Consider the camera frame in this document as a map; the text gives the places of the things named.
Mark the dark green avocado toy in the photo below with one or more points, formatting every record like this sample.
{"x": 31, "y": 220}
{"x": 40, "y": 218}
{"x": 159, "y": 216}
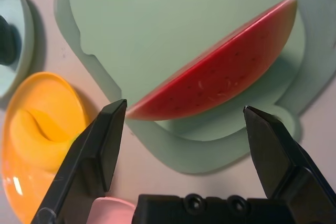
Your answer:
{"x": 6, "y": 40}

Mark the pink plate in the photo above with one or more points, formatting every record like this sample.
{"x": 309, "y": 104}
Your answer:
{"x": 110, "y": 211}

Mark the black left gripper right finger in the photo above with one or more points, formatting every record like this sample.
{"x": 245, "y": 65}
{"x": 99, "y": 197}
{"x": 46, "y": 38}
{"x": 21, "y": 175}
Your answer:
{"x": 275, "y": 155}

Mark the yellow plate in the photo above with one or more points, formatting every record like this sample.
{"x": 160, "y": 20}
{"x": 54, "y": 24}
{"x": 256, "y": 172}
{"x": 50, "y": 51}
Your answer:
{"x": 21, "y": 187}

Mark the green cutting mat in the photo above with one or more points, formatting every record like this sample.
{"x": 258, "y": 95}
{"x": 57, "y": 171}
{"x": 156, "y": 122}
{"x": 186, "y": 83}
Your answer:
{"x": 157, "y": 24}

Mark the yellow banana toy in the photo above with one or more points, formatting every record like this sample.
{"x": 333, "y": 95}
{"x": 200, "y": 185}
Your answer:
{"x": 39, "y": 142}

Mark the watermelon slice toy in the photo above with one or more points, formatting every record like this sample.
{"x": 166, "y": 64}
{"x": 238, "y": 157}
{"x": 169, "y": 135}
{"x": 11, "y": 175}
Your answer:
{"x": 218, "y": 77}

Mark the mint green plate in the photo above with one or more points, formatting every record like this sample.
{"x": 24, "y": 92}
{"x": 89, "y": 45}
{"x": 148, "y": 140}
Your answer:
{"x": 23, "y": 51}

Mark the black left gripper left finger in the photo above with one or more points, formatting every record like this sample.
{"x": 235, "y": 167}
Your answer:
{"x": 86, "y": 155}

